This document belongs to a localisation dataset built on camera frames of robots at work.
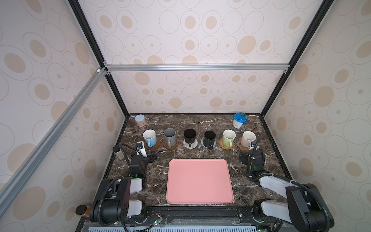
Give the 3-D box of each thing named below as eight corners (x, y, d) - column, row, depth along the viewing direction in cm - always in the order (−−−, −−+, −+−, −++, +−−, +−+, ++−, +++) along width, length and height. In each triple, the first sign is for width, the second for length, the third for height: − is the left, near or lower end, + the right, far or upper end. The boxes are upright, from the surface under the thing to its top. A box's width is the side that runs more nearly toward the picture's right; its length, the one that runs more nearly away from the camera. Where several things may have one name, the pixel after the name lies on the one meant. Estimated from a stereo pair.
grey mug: (164, 151, 100) (162, 141, 91) (166, 138, 107) (164, 127, 98) (175, 151, 100) (174, 141, 91) (176, 138, 107) (175, 127, 98)
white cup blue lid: (232, 128, 112) (236, 120, 104) (231, 121, 117) (234, 112, 109) (243, 129, 112) (247, 120, 104) (241, 121, 117) (245, 112, 109)
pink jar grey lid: (135, 126, 114) (133, 121, 109) (138, 119, 119) (136, 114, 115) (145, 126, 114) (143, 121, 109) (147, 119, 119) (145, 114, 115)
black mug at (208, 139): (204, 152, 100) (205, 143, 92) (203, 139, 107) (204, 130, 98) (214, 152, 100) (217, 143, 92) (213, 139, 107) (215, 130, 98)
